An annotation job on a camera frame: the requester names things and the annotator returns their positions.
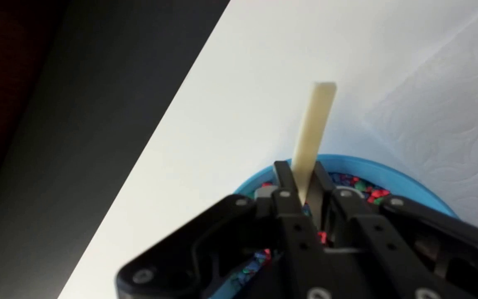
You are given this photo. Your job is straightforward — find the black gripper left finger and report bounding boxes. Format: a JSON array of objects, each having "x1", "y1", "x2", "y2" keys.
[{"x1": 115, "y1": 160, "x2": 329, "y2": 299}]

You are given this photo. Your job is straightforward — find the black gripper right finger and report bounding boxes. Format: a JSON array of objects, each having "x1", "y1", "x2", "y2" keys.
[{"x1": 307, "y1": 160, "x2": 478, "y2": 299}]

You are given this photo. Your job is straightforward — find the wooden spoon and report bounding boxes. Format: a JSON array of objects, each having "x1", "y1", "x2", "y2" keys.
[{"x1": 292, "y1": 81, "x2": 339, "y2": 208}]

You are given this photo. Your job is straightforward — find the blue bowl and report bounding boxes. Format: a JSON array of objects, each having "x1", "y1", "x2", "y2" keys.
[{"x1": 211, "y1": 153, "x2": 460, "y2": 299}]

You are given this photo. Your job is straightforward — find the colourful beads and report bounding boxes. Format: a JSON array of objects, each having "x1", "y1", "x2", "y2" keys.
[{"x1": 224, "y1": 169, "x2": 393, "y2": 296}]

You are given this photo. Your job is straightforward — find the white paper sheet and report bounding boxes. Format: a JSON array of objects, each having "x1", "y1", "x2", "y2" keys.
[{"x1": 360, "y1": 0, "x2": 478, "y2": 238}]

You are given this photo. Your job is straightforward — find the dark bench sofa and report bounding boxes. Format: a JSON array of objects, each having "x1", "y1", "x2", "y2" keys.
[{"x1": 0, "y1": 0, "x2": 232, "y2": 299}]

